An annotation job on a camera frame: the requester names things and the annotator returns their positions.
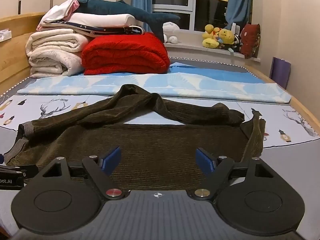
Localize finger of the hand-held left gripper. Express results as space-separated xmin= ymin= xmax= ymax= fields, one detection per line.
xmin=0 ymin=164 xmax=27 ymax=174

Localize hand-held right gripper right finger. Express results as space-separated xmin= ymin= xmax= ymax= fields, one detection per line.
xmin=193 ymin=147 xmax=280 ymax=202

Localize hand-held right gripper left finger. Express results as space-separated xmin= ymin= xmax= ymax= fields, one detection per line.
xmin=37 ymin=146 xmax=123 ymax=201

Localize brown corduroy pants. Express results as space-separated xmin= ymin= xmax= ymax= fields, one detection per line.
xmin=4 ymin=84 xmax=267 ymax=193

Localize light blue patterned blanket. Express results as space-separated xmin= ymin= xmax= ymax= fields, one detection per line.
xmin=17 ymin=61 xmax=292 ymax=103

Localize red folded blanket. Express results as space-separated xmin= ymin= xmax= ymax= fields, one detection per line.
xmin=82 ymin=32 xmax=171 ymax=76

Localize white window sill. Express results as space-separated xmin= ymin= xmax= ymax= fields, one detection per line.
xmin=164 ymin=42 xmax=261 ymax=62

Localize purple box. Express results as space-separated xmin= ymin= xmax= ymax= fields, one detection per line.
xmin=269 ymin=57 xmax=292 ymax=90

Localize black and white striped plush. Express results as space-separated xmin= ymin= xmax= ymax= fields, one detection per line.
xmin=232 ymin=34 xmax=244 ymax=53

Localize cream folded blanket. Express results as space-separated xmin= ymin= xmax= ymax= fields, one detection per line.
xmin=25 ymin=29 xmax=90 ymax=79

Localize yellow duck plush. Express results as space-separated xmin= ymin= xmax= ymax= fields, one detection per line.
xmin=202 ymin=24 xmax=222 ymax=49

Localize dark red cushion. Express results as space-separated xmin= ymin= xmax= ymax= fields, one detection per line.
xmin=240 ymin=23 xmax=261 ymax=59

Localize white box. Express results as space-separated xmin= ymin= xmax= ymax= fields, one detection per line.
xmin=0 ymin=29 xmax=12 ymax=42

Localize white round plush toy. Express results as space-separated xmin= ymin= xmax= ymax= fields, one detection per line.
xmin=162 ymin=22 xmax=180 ymax=44

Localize white quilt with navy trim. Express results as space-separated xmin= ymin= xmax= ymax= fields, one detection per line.
xmin=41 ymin=12 xmax=145 ymax=35

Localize blue shark plush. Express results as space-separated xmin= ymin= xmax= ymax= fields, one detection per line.
xmin=76 ymin=0 xmax=181 ymax=43

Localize white and pink folded cloth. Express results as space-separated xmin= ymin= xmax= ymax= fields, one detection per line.
xmin=37 ymin=0 xmax=79 ymax=30

